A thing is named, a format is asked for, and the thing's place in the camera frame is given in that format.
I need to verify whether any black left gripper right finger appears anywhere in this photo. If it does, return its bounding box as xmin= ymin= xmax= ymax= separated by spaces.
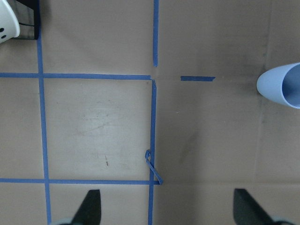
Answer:
xmin=233 ymin=188 xmax=276 ymax=225

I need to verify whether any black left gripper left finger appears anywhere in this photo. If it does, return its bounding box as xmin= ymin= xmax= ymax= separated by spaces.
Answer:
xmin=70 ymin=189 xmax=101 ymax=225

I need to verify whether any light blue plastic cup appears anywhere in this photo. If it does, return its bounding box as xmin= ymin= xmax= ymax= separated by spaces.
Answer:
xmin=256 ymin=63 xmax=300 ymax=109

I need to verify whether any white smiley mug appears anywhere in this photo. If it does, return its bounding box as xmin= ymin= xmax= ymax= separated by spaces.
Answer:
xmin=0 ymin=0 xmax=20 ymax=43

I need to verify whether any black wire mug rack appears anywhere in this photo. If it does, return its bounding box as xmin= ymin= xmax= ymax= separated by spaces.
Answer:
xmin=10 ymin=0 xmax=41 ymax=40

